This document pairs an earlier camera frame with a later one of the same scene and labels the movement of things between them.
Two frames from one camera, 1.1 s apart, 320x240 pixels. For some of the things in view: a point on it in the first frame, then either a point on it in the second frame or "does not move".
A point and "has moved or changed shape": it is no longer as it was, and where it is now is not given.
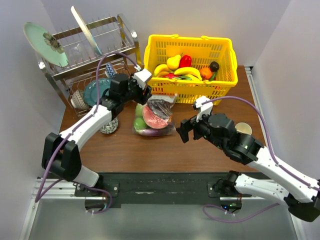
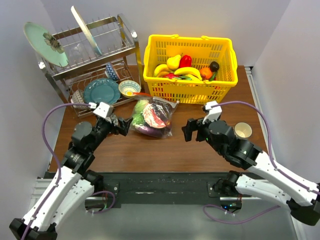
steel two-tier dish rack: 96,54 does not move
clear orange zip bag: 155,118 has moved or changed shape
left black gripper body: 135,92 → 102,129
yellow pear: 173,63 does not move
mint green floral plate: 47,47 does not move
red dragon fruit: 171,75 does not move
